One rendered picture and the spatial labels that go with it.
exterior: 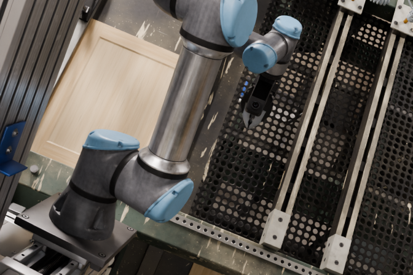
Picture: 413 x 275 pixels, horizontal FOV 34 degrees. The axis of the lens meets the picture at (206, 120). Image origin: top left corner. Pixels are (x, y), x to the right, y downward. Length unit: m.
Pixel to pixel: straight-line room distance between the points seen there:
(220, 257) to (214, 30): 1.12
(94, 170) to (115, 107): 0.94
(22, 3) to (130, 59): 1.36
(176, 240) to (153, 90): 0.56
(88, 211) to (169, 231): 0.77
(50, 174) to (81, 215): 0.78
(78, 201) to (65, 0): 0.46
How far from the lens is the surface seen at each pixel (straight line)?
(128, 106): 2.40
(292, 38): 1.74
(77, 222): 1.51
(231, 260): 2.26
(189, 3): 1.31
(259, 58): 1.65
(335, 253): 2.35
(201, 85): 1.34
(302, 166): 2.40
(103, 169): 1.46
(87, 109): 2.39
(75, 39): 2.48
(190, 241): 2.25
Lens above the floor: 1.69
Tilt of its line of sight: 12 degrees down
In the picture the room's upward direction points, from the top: 23 degrees clockwise
